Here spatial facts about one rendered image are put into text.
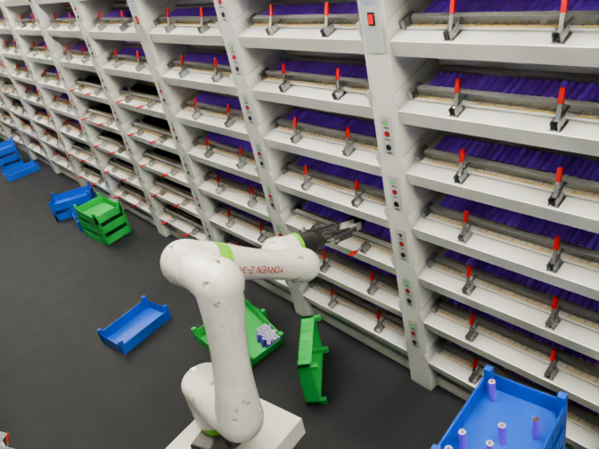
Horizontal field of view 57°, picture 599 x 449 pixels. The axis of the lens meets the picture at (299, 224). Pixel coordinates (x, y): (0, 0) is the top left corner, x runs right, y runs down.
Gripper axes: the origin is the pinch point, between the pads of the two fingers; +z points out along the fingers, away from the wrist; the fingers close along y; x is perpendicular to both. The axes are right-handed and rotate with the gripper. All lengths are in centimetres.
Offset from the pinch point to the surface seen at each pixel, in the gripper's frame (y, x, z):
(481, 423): -78, 21, -33
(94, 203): 238, 47, -11
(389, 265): -20.6, 8.4, -1.7
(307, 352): 3, 47, -20
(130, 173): 212, 24, 7
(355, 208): -7.9, -10.4, -6.1
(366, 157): -15.1, -30.4, -8.5
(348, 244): 0.9, 7.5, -0.1
